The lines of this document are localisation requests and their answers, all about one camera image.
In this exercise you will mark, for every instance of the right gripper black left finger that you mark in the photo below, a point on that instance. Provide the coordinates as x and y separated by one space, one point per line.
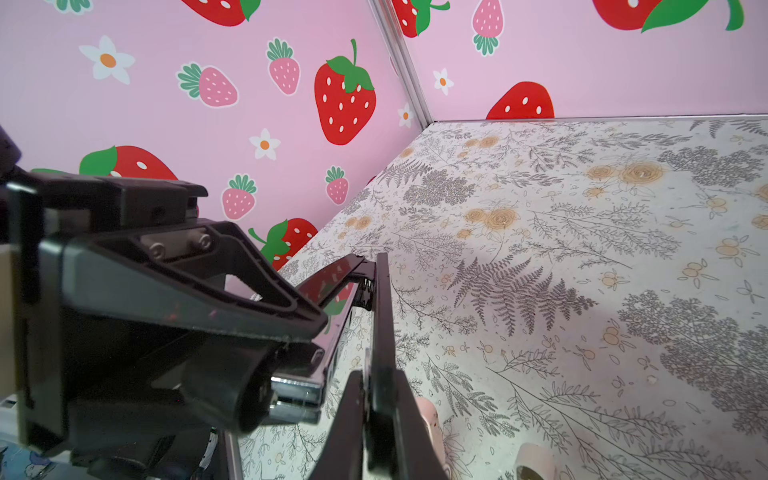
342 454

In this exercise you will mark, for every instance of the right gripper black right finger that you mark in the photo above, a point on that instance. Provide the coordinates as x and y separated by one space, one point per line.
398 444

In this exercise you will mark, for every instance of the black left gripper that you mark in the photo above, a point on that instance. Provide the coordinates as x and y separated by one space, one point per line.
140 328

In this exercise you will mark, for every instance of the pink mini stapler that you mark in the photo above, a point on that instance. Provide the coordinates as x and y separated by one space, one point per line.
430 418

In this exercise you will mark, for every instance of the black stapler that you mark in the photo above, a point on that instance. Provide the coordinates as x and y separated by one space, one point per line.
354 294

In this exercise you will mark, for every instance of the beige mini stapler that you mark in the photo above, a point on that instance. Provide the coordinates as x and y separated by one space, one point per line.
534 462

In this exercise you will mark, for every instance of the aluminium left rear corner post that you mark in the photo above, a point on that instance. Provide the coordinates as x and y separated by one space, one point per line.
386 19

